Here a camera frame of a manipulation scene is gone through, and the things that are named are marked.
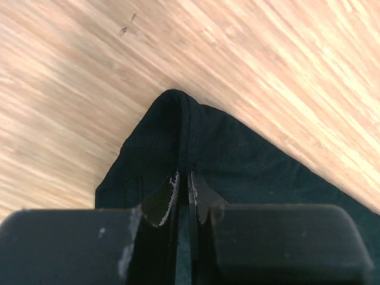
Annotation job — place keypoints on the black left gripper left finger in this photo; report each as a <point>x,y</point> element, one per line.
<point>102,246</point>

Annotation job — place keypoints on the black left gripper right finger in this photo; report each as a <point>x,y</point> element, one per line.
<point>272,243</point>

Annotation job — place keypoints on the black t-shirt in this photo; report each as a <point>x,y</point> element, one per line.
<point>178,135</point>

